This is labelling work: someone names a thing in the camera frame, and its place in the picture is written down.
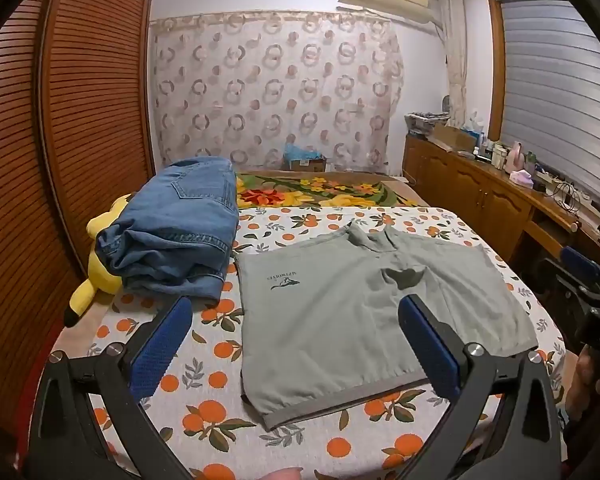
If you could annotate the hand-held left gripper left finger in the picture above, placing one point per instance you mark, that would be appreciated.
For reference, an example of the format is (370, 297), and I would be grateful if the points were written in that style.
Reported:
(159, 347)

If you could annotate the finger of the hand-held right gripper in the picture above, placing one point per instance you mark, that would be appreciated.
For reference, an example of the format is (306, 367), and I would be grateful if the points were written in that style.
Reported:
(580, 262)

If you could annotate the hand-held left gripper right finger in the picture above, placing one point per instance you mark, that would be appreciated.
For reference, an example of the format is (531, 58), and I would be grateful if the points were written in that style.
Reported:
(432, 357)

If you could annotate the grey pants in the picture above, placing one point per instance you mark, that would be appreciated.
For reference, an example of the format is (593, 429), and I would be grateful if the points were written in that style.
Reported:
(370, 305)

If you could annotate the person's right hand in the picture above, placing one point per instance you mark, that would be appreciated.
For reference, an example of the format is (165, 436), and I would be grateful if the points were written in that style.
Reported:
(582, 385)

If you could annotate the yellow plush toy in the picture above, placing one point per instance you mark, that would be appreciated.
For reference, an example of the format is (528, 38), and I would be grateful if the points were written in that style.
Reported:
(97, 270)

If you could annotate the pink cloth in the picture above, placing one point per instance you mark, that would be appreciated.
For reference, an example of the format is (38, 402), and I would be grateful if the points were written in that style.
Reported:
(522, 179)

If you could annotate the wooden cabinet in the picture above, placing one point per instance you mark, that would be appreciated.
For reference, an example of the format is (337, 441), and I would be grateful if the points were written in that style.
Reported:
(485, 195)

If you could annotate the pink bottle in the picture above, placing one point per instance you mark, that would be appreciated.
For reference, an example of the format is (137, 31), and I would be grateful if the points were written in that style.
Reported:
(516, 156)

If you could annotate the blue denim jeans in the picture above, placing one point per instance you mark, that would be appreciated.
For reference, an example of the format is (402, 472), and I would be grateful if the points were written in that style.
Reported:
(180, 225)

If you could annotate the orange fruit print bed sheet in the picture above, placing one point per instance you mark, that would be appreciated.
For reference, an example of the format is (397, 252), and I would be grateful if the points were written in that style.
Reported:
(305, 425)

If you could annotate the flat cardboard box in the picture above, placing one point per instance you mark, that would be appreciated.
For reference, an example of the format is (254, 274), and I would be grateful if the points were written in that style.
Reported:
(452, 137)

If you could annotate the grey window blind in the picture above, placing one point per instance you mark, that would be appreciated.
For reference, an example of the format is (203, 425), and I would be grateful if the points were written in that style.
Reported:
(560, 85)

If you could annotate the floral blanket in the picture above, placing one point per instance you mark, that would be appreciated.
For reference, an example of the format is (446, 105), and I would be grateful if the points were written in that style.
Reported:
(325, 191)

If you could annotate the basket of small packets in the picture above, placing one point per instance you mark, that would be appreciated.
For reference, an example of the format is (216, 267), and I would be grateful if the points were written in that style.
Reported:
(426, 122)

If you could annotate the wooden louvered wardrobe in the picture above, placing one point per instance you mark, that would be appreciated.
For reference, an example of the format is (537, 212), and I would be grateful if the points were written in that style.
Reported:
(45, 160)

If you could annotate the cardboard box with blue bag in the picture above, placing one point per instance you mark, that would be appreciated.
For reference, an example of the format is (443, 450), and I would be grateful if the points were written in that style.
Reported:
(304, 159)

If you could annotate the white lace curtain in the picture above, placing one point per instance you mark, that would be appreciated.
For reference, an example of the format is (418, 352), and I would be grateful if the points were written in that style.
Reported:
(455, 55)

